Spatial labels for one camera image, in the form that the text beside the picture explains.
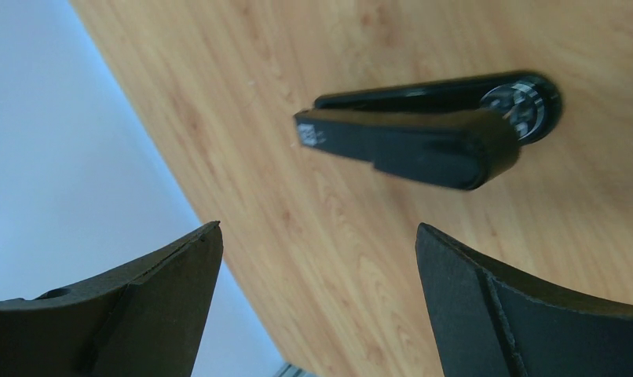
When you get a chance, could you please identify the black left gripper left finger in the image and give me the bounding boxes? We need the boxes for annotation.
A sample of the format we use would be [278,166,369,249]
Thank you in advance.
[0,221,223,376]

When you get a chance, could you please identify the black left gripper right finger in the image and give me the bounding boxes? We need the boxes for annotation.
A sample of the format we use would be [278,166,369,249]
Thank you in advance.
[415,223,633,376]

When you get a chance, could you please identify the black stapler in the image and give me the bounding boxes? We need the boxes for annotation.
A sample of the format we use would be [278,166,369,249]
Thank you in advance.
[294,71,563,191]

